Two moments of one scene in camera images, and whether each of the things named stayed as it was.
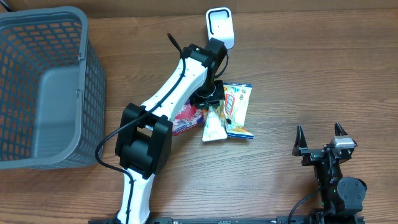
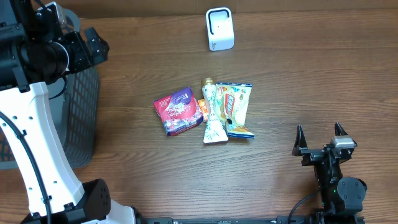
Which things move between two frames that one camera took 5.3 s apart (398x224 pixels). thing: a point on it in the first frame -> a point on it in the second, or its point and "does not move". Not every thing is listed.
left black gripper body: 209,94 -> 78,56
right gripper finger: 339,130 does not move
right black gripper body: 312,155 does not move
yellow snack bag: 236,96 does not move
